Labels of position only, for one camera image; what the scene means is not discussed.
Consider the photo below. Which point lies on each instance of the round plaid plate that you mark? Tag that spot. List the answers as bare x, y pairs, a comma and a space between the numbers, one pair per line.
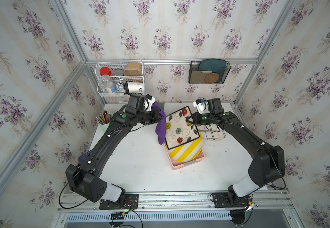
212, 133

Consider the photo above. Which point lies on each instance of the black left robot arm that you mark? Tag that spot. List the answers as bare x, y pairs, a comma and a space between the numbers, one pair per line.
84, 178

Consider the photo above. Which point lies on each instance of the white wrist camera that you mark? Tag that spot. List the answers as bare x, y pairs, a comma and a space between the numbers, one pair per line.
149, 101
200, 105

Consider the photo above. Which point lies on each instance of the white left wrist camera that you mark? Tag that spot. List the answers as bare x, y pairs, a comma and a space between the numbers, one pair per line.
149, 101

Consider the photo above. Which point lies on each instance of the white black tumbler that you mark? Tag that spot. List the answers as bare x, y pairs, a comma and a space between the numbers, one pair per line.
134, 87

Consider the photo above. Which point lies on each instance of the black mesh wall holder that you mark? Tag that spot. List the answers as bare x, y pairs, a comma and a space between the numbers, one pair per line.
196, 76

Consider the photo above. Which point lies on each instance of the yellow striped round plate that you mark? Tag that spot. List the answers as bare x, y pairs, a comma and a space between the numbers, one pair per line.
186, 152

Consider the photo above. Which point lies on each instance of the green pencil cup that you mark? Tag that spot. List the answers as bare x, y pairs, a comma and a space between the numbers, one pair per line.
104, 119

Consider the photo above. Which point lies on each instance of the dark grey book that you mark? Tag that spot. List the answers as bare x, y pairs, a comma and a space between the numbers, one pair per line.
160, 105

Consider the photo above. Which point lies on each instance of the teal plate in holder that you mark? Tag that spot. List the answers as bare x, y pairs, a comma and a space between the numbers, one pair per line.
213, 65

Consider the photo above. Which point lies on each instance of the purple cloth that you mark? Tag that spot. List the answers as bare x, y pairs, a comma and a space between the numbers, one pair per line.
160, 129

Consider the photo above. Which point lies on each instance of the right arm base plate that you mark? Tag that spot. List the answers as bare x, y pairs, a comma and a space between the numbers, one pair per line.
230, 200

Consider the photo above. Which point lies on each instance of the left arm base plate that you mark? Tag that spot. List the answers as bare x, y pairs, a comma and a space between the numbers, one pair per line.
126, 201

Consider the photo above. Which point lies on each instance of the round cork coaster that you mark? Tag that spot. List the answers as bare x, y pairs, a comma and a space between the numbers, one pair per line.
211, 78

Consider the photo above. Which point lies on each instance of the small circuit board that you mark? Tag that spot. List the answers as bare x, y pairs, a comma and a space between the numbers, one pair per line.
117, 216

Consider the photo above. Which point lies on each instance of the square floral plate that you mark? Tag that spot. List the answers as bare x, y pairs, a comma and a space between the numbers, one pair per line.
178, 131

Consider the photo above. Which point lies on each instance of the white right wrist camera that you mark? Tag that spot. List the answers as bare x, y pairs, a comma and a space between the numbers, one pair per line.
200, 105

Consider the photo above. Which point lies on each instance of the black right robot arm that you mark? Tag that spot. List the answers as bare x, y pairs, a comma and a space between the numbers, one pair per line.
268, 163

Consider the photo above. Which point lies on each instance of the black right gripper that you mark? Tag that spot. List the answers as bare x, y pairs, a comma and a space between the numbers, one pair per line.
195, 117

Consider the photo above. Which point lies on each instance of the pink plastic basket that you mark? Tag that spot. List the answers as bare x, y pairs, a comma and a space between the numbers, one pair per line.
177, 165

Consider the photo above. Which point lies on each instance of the dark blue notebook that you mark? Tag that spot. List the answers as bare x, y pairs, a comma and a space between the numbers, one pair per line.
83, 156

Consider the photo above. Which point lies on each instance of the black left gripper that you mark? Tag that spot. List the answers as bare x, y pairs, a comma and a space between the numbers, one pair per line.
156, 113

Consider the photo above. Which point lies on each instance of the red lidded jar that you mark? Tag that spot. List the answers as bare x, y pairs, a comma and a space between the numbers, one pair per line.
105, 71

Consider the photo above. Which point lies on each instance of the white wire wall basket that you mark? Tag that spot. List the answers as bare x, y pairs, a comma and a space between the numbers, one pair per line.
117, 68

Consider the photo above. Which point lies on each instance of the clear plastic bottle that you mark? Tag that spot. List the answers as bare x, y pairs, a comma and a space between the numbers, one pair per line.
108, 83

